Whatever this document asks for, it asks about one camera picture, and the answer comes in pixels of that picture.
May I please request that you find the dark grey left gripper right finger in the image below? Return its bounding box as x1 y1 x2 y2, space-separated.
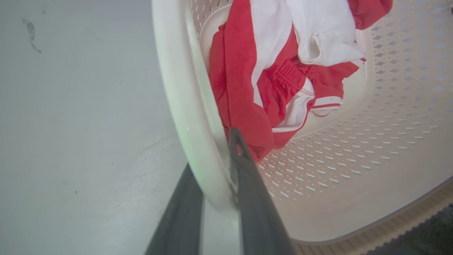
228 127 296 255

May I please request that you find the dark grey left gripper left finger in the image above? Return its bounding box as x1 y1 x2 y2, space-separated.
144 163 205 255

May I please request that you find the white perforated plastic laundry basket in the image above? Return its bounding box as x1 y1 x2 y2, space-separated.
151 0 453 255

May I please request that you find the red and white garment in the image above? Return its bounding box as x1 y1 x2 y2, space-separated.
208 0 394 163

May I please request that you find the white cloth garment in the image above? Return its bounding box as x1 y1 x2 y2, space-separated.
285 0 366 67

